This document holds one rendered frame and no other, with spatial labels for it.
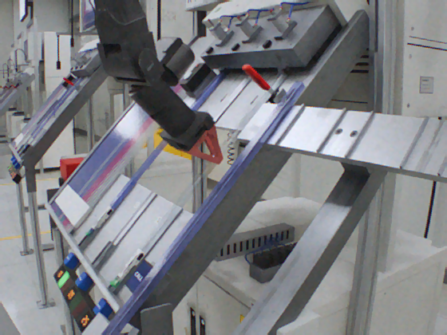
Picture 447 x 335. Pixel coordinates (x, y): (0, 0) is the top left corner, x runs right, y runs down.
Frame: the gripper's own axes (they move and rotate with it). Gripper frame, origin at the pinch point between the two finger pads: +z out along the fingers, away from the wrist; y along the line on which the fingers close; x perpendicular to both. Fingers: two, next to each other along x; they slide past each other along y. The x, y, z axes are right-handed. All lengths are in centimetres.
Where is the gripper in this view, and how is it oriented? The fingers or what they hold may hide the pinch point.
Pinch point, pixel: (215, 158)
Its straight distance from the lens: 76.2
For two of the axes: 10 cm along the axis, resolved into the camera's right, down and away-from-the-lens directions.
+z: 6.1, 6.1, 5.1
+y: -5.2, -1.8, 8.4
